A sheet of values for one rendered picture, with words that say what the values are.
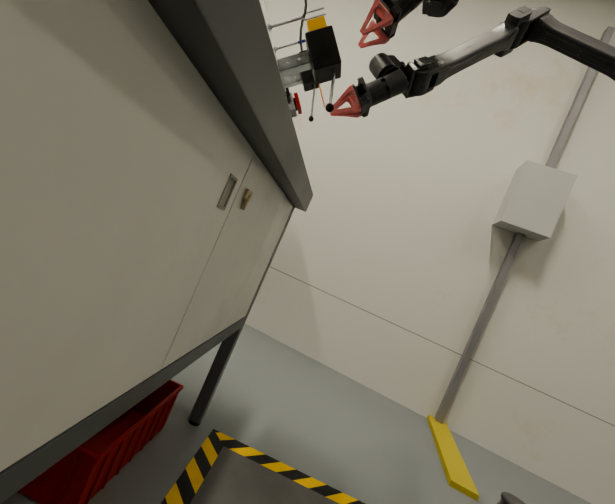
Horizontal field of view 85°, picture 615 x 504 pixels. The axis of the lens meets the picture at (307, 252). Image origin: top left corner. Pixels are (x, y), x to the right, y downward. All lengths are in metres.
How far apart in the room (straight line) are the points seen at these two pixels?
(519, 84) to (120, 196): 2.71
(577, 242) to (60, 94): 2.60
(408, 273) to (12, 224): 2.24
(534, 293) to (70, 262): 2.45
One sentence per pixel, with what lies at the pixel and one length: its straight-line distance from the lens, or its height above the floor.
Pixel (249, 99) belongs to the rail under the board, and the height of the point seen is 0.80.
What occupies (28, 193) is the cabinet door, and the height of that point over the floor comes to 0.65.
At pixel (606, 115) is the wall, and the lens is 2.93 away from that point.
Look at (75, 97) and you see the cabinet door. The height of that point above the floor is 0.71.
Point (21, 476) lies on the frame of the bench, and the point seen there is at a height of 0.38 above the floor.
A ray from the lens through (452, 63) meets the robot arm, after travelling 1.08.
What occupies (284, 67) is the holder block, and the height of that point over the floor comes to 0.94.
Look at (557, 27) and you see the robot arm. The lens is 1.34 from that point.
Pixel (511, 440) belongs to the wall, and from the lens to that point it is 2.66.
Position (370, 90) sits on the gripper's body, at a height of 1.12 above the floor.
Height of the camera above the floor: 0.68
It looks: level
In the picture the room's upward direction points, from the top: 24 degrees clockwise
